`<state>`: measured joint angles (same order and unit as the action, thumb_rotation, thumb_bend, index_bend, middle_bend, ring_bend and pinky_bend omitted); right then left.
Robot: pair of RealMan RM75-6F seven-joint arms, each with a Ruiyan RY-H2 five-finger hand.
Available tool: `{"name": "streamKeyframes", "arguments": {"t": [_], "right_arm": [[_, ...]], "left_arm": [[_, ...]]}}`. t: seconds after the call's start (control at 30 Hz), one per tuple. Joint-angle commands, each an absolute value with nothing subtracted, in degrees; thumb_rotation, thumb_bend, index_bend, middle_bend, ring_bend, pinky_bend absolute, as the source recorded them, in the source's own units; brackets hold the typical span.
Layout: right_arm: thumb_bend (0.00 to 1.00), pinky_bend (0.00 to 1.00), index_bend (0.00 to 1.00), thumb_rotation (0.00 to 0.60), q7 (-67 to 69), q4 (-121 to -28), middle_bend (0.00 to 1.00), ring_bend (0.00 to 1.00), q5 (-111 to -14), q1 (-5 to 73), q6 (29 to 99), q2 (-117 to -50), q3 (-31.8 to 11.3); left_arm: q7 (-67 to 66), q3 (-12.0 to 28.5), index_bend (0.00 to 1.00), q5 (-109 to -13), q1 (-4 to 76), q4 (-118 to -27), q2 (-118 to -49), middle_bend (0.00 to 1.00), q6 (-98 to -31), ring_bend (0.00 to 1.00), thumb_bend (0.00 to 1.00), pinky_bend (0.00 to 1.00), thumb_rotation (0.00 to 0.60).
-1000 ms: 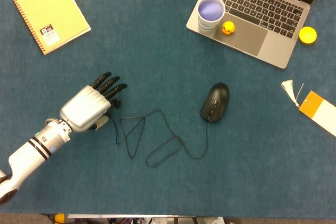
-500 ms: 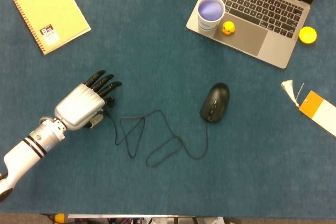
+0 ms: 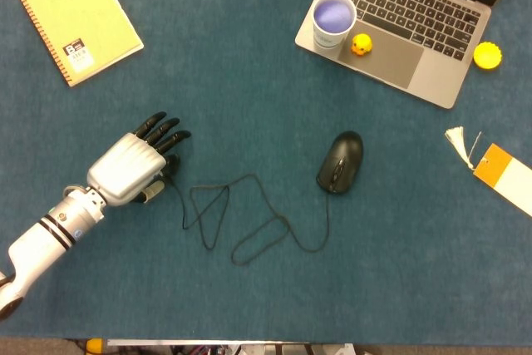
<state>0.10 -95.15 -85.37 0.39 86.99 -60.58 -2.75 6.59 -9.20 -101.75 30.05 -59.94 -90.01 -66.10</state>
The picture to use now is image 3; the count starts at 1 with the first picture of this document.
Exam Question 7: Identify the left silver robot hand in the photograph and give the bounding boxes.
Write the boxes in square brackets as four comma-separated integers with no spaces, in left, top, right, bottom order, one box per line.
[86,111,193,208]

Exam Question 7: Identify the black mouse cable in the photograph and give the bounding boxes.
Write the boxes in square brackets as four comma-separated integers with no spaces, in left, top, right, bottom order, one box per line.
[164,172,332,267]

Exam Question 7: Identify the black computer mouse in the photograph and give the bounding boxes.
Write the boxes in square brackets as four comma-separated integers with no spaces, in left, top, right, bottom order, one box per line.
[316,130,365,196]

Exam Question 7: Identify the blue felt table mat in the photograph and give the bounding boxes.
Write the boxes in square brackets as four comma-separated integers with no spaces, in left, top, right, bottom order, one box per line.
[0,0,532,348]

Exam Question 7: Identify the yellow spiral notebook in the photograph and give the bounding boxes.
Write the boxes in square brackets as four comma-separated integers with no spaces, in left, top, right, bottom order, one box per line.
[17,0,145,88]

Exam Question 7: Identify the white paper cup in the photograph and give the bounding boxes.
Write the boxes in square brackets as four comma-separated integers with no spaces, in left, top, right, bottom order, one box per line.
[312,0,358,53]

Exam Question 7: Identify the yellow rubber duck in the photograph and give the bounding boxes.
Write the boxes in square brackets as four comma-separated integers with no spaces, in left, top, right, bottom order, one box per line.
[351,33,373,57]

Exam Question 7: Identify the grey laptop computer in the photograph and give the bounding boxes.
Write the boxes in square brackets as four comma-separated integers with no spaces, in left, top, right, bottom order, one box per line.
[294,0,528,110]

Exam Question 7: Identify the white bookmark tassel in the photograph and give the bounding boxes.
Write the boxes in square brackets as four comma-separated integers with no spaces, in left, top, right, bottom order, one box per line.
[444,126,483,171]

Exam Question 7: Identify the yellow bottle cap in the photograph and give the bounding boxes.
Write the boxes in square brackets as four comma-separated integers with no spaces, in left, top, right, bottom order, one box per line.
[473,41,503,71]

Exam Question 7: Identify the orange and white bookmark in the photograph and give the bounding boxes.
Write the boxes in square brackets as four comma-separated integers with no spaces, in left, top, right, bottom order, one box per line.
[472,143,532,219]

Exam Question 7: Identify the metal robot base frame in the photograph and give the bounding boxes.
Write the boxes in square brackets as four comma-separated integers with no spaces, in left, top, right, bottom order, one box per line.
[106,338,355,355]

